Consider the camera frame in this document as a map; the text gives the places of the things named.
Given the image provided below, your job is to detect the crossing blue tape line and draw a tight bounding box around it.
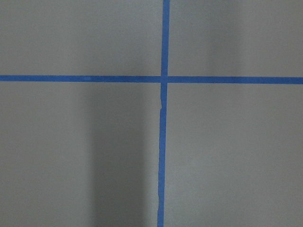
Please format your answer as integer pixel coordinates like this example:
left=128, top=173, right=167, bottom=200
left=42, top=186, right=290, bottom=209
left=0, top=75, right=303, bottom=85

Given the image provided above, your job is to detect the long blue tape line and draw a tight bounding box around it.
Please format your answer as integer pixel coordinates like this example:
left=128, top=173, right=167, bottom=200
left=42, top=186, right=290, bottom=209
left=157, top=0, right=170, bottom=227

